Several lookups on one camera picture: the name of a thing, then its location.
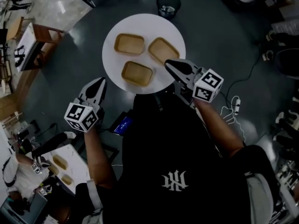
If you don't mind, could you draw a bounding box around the person's right forearm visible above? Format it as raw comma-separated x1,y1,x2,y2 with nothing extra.
193,99,245,158

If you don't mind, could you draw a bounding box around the wooden desk with white top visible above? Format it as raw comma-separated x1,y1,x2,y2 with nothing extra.
15,22,65,73

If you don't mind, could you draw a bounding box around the round white table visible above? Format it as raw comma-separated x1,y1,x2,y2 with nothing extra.
102,13,186,95

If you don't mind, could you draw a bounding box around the white power strip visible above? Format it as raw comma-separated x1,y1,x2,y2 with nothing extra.
233,97,241,115

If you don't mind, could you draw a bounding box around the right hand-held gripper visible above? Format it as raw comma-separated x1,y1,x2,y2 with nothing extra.
164,58,224,103

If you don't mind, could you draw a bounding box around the black wire trash bin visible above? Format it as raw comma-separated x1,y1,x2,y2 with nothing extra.
156,0,182,21

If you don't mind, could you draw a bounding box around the person's left forearm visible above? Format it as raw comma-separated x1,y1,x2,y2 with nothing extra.
84,125,117,189

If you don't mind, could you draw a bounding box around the white marble rectangular table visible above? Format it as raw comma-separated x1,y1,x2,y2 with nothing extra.
41,143,91,196

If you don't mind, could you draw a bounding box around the black floor cable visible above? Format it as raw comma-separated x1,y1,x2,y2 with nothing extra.
225,52,261,102

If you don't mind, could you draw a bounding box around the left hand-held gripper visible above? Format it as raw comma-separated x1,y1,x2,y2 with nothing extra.
64,77,107,133

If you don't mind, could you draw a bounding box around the white power cable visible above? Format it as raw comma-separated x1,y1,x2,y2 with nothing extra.
220,96,247,142

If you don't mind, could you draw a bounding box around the person's black shirt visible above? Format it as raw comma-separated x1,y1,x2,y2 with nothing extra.
74,92,280,224

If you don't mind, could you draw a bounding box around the black tablet with blue screen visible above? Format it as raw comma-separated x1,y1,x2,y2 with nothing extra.
109,110,134,136

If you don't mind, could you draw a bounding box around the grey shoulder strap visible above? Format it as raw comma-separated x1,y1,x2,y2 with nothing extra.
86,178,104,217
244,171,274,224

